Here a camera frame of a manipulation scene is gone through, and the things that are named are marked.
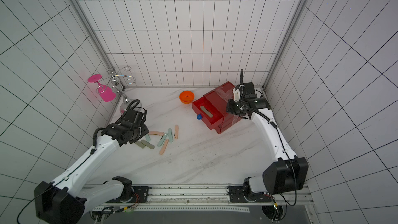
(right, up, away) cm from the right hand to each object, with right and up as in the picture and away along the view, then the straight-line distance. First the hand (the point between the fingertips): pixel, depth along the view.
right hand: (228, 105), depth 81 cm
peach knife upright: (-30, -17, +14) cm, 38 cm away
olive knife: (-13, -3, +5) cm, 14 cm away
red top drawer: (-6, -7, -3) cm, 10 cm away
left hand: (-46, -15, 0) cm, 48 cm away
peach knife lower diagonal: (-37, -25, +7) cm, 45 cm away
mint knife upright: (-34, -19, +12) cm, 41 cm away
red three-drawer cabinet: (-5, +4, +5) cm, 8 cm away
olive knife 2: (-47, -24, +9) cm, 53 cm away
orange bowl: (-25, +4, +29) cm, 39 cm away
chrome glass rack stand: (-64, +11, +7) cm, 66 cm away
